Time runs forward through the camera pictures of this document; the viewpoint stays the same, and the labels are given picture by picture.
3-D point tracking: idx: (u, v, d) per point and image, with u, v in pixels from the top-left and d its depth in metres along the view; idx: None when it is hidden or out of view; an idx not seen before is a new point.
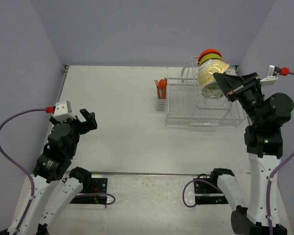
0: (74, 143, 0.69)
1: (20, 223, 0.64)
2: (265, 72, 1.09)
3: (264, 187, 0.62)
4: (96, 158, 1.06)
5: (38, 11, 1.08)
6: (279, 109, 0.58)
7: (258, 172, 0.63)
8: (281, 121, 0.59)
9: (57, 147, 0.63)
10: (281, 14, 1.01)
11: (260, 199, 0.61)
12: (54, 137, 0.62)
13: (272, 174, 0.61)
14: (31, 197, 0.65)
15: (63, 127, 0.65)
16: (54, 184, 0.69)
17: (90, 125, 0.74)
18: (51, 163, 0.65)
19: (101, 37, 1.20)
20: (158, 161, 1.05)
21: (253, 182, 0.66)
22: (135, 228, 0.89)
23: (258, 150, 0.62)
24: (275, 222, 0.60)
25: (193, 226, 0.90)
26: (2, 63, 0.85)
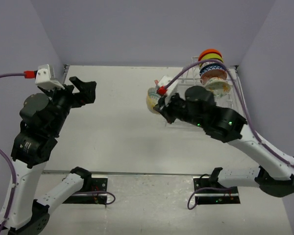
0: (58, 120, 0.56)
1: (8, 212, 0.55)
2: (265, 67, 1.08)
3: (266, 152, 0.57)
4: (93, 159, 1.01)
5: (38, 11, 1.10)
6: (195, 96, 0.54)
7: (250, 147, 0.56)
8: (204, 100, 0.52)
9: (34, 125, 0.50)
10: (277, 10, 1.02)
11: (272, 159, 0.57)
12: (27, 113, 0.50)
13: (258, 138, 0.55)
14: (13, 184, 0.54)
15: (38, 100, 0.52)
16: (39, 167, 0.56)
17: (85, 97, 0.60)
18: (29, 144, 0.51)
19: (100, 36, 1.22)
20: (159, 160, 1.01)
21: (251, 155, 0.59)
22: (135, 228, 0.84)
23: (233, 136, 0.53)
24: (293, 161, 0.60)
25: (196, 225, 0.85)
26: (5, 58, 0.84)
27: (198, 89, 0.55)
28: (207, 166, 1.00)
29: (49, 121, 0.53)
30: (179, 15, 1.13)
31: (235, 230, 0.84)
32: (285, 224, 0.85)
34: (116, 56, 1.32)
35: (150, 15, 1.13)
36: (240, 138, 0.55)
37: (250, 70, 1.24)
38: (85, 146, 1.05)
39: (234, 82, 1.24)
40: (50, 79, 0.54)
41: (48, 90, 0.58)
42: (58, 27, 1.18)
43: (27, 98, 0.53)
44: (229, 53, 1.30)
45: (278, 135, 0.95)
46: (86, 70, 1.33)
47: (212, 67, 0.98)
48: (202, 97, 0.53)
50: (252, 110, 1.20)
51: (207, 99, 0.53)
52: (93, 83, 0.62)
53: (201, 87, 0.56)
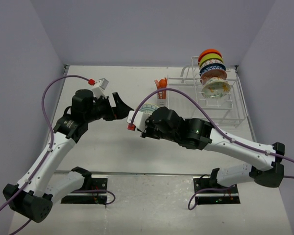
0: (94, 115, 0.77)
1: (34, 174, 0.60)
2: (266, 67, 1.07)
3: (240, 147, 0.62)
4: (94, 158, 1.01)
5: (39, 11, 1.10)
6: (159, 116, 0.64)
7: (223, 147, 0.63)
8: (167, 118, 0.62)
9: (79, 107, 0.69)
10: (277, 10, 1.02)
11: (248, 151, 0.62)
12: (77, 98, 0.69)
13: (228, 137, 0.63)
14: (49, 148, 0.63)
15: (86, 92, 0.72)
16: (71, 144, 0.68)
17: (118, 111, 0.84)
18: (70, 123, 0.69)
19: (100, 37, 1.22)
20: (159, 160, 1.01)
21: (230, 154, 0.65)
22: (135, 228, 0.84)
23: (202, 143, 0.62)
24: (271, 149, 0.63)
25: (196, 225, 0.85)
26: (6, 59, 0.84)
27: (163, 110, 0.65)
28: (207, 165, 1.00)
29: (88, 111, 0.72)
30: (179, 16, 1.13)
31: (235, 230, 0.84)
32: (285, 224, 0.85)
34: (116, 56, 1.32)
35: (150, 15, 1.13)
36: (211, 141, 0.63)
37: (250, 70, 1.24)
38: (85, 146, 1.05)
39: (234, 81, 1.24)
40: (102, 86, 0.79)
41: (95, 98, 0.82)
42: (58, 27, 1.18)
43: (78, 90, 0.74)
44: (229, 53, 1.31)
45: (279, 135, 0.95)
46: (86, 70, 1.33)
47: (212, 67, 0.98)
48: (164, 116, 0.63)
50: (252, 110, 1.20)
51: (169, 118, 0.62)
52: (129, 108, 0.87)
53: (164, 108, 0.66)
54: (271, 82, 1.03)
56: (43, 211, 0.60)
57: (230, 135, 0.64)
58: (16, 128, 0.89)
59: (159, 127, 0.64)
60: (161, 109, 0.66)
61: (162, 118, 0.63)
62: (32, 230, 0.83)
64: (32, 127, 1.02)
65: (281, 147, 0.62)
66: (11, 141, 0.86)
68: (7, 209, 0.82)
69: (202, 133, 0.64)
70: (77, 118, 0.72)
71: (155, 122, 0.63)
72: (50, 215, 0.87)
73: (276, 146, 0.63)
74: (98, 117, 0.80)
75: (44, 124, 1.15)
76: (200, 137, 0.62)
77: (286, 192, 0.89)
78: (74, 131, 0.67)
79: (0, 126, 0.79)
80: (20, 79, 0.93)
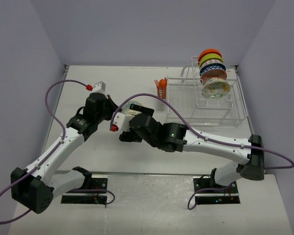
0: (101, 117, 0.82)
1: (43, 161, 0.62)
2: (266, 67, 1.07)
3: (215, 144, 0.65)
4: (93, 158, 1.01)
5: (39, 12, 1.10)
6: (137, 123, 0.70)
7: (199, 147, 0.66)
8: (144, 124, 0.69)
9: (91, 108, 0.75)
10: (277, 10, 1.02)
11: (224, 148, 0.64)
12: (90, 99, 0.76)
13: (202, 136, 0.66)
14: (61, 139, 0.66)
15: (98, 95, 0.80)
16: (81, 139, 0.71)
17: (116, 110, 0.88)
18: (83, 122, 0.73)
19: (100, 37, 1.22)
20: (158, 161, 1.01)
21: (208, 152, 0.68)
22: (134, 228, 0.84)
23: (179, 145, 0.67)
24: (246, 142, 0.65)
25: (196, 225, 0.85)
26: (6, 60, 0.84)
27: (140, 116, 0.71)
28: (207, 165, 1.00)
29: (98, 111, 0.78)
30: (180, 15, 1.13)
31: (235, 230, 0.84)
32: (284, 224, 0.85)
34: (115, 56, 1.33)
35: (150, 15, 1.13)
36: (186, 142, 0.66)
37: (249, 70, 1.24)
38: (85, 147, 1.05)
39: (234, 81, 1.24)
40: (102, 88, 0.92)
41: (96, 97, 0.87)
42: (58, 27, 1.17)
43: (90, 94, 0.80)
44: (229, 53, 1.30)
45: (279, 135, 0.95)
46: (86, 70, 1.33)
47: (212, 67, 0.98)
48: (142, 123, 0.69)
50: (252, 110, 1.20)
51: (147, 124, 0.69)
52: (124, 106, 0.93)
53: (141, 114, 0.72)
54: (271, 81, 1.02)
56: (45, 202, 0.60)
57: (205, 134, 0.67)
58: (15, 128, 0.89)
59: (139, 133, 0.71)
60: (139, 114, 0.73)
61: (140, 124, 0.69)
62: (32, 231, 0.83)
64: (31, 127, 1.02)
65: (256, 138, 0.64)
66: (11, 141, 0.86)
68: (7, 209, 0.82)
69: (178, 136, 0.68)
70: (88, 118, 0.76)
71: (134, 128, 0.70)
72: (50, 215, 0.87)
73: (252, 139, 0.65)
74: (104, 117, 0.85)
75: (44, 123, 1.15)
76: (176, 140, 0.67)
77: (286, 192, 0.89)
78: (85, 129, 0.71)
79: (0, 127, 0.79)
80: (19, 79, 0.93)
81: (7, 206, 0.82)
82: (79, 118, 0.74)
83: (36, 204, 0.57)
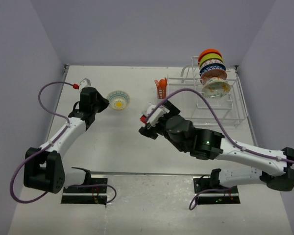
0: (98, 107, 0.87)
1: (56, 139, 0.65)
2: (266, 67, 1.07)
3: (252, 155, 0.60)
4: (93, 158, 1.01)
5: (39, 12, 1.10)
6: (177, 126, 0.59)
7: (234, 156, 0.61)
8: (183, 129, 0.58)
9: (86, 101, 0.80)
10: (277, 11, 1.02)
11: (260, 159, 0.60)
12: (84, 93, 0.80)
13: (238, 146, 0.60)
14: (68, 123, 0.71)
15: (89, 88, 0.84)
16: (84, 128, 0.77)
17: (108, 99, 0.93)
18: (82, 114, 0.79)
19: (100, 37, 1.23)
20: (158, 161, 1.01)
21: (240, 162, 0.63)
22: (134, 228, 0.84)
23: (213, 153, 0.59)
24: (281, 154, 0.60)
25: (197, 225, 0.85)
26: (5, 60, 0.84)
27: (178, 119, 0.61)
28: (207, 165, 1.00)
29: (93, 103, 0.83)
30: (180, 15, 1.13)
31: (235, 230, 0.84)
32: (284, 224, 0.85)
34: (115, 57, 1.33)
35: (150, 15, 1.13)
36: (222, 152, 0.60)
37: (249, 70, 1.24)
38: (85, 147, 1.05)
39: (234, 81, 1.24)
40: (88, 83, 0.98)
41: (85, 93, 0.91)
42: (58, 27, 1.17)
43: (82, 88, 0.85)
44: (229, 53, 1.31)
45: (278, 135, 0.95)
46: (86, 70, 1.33)
47: (212, 67, 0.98)
48: (181, 127, 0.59)
50: (252, 110, 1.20)
51: (186, 129, 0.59)
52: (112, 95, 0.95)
53: (178, 117, 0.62)
54: (271, 82, 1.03)
56: (59, 182, 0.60)
57: (240, 143, 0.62)
58: (16, 128, 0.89)
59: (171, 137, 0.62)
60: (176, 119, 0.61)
61: (180, 129, 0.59)
62: (32, 231, 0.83)
64: (32, 127, 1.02)
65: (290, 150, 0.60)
66: (11, 141, 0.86)
68: (7, 209, 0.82)
69: (212, 144, 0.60)
70: (85, 110, 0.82)
71: (170, 131, 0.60)
72: (50, 215, 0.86)
73: (286, 151, 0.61)
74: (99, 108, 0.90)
75: (44, 123, 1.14)
76: (211, 149, 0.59)
77: (286, 192, 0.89)
78: (85, 119, 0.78)
79: (0, 127, 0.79)
80: (19, 79, 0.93)
81: (7, 206, 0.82)
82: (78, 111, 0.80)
83: (52, 180, 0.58)
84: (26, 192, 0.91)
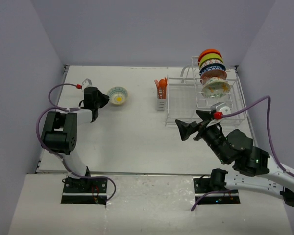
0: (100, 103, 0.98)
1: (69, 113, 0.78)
2: (266, 67, 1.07)
3: (291, 177, 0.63)
4: (94, 158, 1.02)
5: (39, 12, 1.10)
6: (240, 143, 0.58)
7: (277, 177, 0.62)
8: (248, 148, 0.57)
9: (89, 99, 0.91)
10: (277, 10, 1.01)
11: None
12: (86, 92, 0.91)
13: (282, 168, 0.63)
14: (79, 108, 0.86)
15: (91, 87, 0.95)
16: (89, 120, 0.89)
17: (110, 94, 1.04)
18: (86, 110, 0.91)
19: (100, 37, 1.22)
20: (158, 160, 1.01)
21: (277, 181, 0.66)
22: (134, 228, 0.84)
23: (258, 170, 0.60)
24: None
25: (196, 225, 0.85)
26: (5, 60, 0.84)
27: (237, 135, 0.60)
28: (207, 165, 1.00)
29: (96, 100, 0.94)
30: (180, 15, 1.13)
31: (234, 229, 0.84)
32: (284, 224, 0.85)
34: (115, 57, 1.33)
35: (150, 15, 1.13)
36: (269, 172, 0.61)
37: (249, 70, 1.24)
38: (85, 146, 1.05)
39: (234, 82, 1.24)
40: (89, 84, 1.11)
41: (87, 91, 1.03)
42: (58, 27, 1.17)
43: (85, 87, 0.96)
44: (229, 53, 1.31)
45: (278, 135, 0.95)
46: (86, 70, 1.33)
47: (212, 67, 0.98)
48: (243, 144, 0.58)
50: (252, 110, 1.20)
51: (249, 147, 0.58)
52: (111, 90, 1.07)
53: (239, 133, 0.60)
54: (271, 81, 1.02)
56: (72, 141, 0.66)
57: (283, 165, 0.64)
58: (16, 128, 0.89)
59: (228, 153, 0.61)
60: (236, 134, 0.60)
61: (243, 146, 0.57)
62: (32, 231, 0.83)
64: (32, 127, 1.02)
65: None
66: (11, 141, 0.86)
68: (7, 209, 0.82)
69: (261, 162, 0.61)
70: (89, 106, 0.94)
71: (233, 148, 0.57)
72: (50, 215, 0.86)
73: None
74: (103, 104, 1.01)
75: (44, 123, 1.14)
76: (260, 168, 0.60)
77: None
78: (90, 113, 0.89)
79: (0, 127, 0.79)
80: (19, 79, 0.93)
81: (7, 206, 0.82)
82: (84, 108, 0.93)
83: (69, 132, 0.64)
84: (26, 192, 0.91)
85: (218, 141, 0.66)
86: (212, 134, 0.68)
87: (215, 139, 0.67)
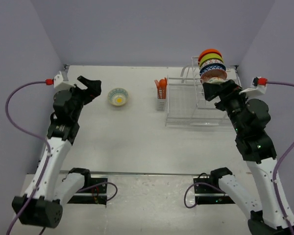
0: (79, 110, 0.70)
1: (40, 180, 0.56)
2: (266, 67, 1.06)
3: (273, 191, 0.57)
4: (94, 158, 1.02)
5: (39, 11, 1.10)
6: (257, 111, 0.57)
7: (261, 177, 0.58)
8: (260, 119, 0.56)
9: (63, 112, 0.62)
10: (278, 10, 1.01)
11: (272, 201, 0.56)
12: (58, 104, 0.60)
13: (274, 175, 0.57)
14: (48, 153, 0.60)
15: (65, 93, 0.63)
16: (69, 146, 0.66)
17: (94, 91, 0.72)
18: (62, 128, 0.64)
19: (100, 37, 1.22)
20: (159, 160, 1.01)
21: (258, 185, 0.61)
22: (135, 228, 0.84)
23: (254, 153, 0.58)
24: (293, 220, 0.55)
25: (197, 225, 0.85)
26: (5, 59, 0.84)
27: (261, 105, 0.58)
28: (207, 165, 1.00)
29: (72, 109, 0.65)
30: (180, 15, 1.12)
31: (235, 230, 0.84)
32: None
34: (115, 57, 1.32)
35: (150, 15, 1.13)
36: (259, 163, 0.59)
37: (249, 70, 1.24)
38: (85, 147, 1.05)
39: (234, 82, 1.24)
40: (64, 80, 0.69)
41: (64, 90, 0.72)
42: (58, 26, 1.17)
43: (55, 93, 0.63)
44: (229, 53, 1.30)
45: (279, 135, 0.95)
46: (86, 71, 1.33)
47: (212, 67, 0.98)
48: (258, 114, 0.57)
50: None
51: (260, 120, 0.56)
52: (98, 82, 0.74)
53: (264, 105, 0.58)
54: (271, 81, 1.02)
56: (56, 216, 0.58)
57: (277, 176, 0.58)
58: (15, 128, 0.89)
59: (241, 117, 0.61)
60: (260, 104, 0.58)
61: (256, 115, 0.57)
62: (32, 231, 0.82)
64: (32, 126, 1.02)
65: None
66: (10, 141, 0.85)
68: (6, 209, 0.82)
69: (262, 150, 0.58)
70: (65, 121, 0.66)
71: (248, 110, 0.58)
72: None
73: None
74: (79, 107, 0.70)
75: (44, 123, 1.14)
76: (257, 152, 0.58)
77: (287, 192, 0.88)
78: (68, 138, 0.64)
79: (0, 126, 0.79)
80: (19, 78, 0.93)
81: (7, 206, 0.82)
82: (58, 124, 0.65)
83: (50, 220, 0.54)
84: None
85: (238, 110, 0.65)
86: (236, 102, 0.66)
87: (237, 108, 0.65)
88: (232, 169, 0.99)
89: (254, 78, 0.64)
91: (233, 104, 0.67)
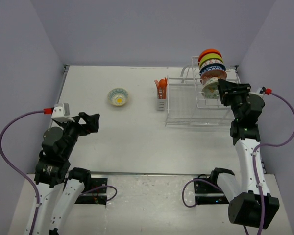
0: (72, 146, 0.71)
1: (32, 230, 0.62)
2: (266, 66, 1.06)
3: (250, 162, 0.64)
4: (94, 158, 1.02)
5: (38, 12, 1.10)
6: (254, 104, 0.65)
7: (243, 151, 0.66)
8: (254, 110, 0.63)
9: (53, 152, 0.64)
10: (277, 10, 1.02)
11: (249, 170, 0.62)
12: (48, 144, 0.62)
13: (254, 149, 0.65)
14: (37, 204, 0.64)
15: (57, 131, 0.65)
16: (58, 187, 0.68)
17: (91, 128, 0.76)
18: (51, 169, 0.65)
19: (100, 37, 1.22)
20: (158, 160, 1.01)
21: (240, 162, 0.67)
22: (135, 228, 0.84)
23: (240, 133, 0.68)
24: (265, 191, 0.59)
25: (197, 225, 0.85)
26: (5, 59, 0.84)
27: (258, 101, 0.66)
28: (207, 166, 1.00)
29: (63, 148, 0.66)
30: (180, 15, 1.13)
31: (234, 230, 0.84)
32: (285, 225, 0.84)
34: (116, 57, 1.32)
35: (150, 15, 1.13)
36: (244, 139, 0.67)
37: (249, 70, 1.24)
38: (85, 147, 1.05)
39: (234, 82, 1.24)
40: (64, 113, 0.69)
41: (60, 122, 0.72)
42: (58, 27, 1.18)
43: (46, 129, 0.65)
44: (229, 53, 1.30)
45: (279, 135, 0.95)
46: (86, 71, 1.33)
47: (212, 67, 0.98)
48: (254, 105, 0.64)
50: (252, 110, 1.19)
51: (256, 110, 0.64)
52: (96, 116, 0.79)
53: (260, 101, 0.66)
54: (270, 81, 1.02)
56: None
57: (257, 152, 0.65)
58: (15, 128, 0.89)
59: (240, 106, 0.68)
60: (259, 100, 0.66)
61: (252, 106, 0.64)
62: None
64: (32, 127, 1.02)
65: (278, 203, 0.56)
66: (10, 141, 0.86)
68: (7, 209, 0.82)
69: (249, 134, 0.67)
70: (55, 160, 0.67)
71: (248, 102, 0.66)
72: None
73: (269, 196, 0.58)
74: (73, 143, 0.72)
75: (45, 123, 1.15)
76: (245, 134, 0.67)
77: (286, 192, 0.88)
78: (57, 178, 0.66)
79: (0, 126, 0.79)
80: (19, 78, 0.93)
81: (7, 206, 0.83)
82: (47, 164, 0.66)
83: None
84: (26, 192, 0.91)
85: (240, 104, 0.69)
86: (240, 97, 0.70)
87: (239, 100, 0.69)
88: (232, 168, 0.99)
89: (263, 87, 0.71)
91: (237, 98, 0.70)
